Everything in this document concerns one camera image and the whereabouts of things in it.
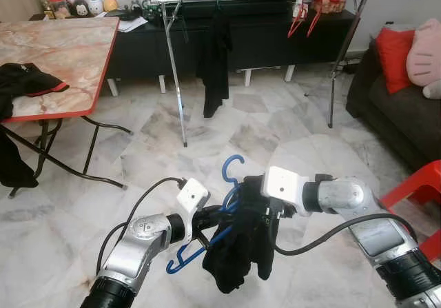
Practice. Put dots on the marble folding table orange edge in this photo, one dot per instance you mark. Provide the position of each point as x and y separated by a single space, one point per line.
69 53

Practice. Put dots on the dark grey sofa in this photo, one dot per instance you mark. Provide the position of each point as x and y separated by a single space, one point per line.
400 129

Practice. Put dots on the black long garment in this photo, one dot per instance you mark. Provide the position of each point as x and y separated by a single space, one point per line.
215 67

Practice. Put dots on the orange round plush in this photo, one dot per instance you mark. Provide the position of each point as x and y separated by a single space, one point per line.
111 4

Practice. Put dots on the red plastic stool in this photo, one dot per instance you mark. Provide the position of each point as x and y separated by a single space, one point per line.
417 180

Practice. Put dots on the black white plush head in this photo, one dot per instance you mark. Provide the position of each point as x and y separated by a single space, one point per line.
79 8

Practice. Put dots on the white paper sheets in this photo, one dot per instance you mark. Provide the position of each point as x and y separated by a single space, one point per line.
132 25

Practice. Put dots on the pink cat cushion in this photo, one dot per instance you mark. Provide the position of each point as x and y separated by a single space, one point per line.
426 49

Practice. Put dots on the black shirt green print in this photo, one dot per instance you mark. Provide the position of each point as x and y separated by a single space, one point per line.
238 260

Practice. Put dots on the red cushion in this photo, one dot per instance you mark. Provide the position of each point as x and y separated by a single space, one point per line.
393 60

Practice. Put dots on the black garment red trim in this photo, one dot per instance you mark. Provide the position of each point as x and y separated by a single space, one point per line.
27 84

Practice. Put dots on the white round plush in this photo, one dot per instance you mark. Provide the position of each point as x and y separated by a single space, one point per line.
96 6

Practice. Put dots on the red lidded jar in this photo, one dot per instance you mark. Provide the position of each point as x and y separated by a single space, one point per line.
57 6

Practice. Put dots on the gold trophy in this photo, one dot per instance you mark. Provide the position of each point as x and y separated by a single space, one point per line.
42 3

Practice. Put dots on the red plastic hanger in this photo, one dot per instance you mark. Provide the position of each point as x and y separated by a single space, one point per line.
293 27
311 24

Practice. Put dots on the blue plastic hanger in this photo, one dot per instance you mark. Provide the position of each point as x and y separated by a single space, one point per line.
233 158

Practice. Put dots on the black TV console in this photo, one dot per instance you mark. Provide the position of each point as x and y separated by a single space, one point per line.
269 43

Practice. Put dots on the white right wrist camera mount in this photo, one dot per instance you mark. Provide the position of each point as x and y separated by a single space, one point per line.
286 187

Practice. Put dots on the plain black cloth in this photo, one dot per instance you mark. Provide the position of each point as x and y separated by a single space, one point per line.
14 163

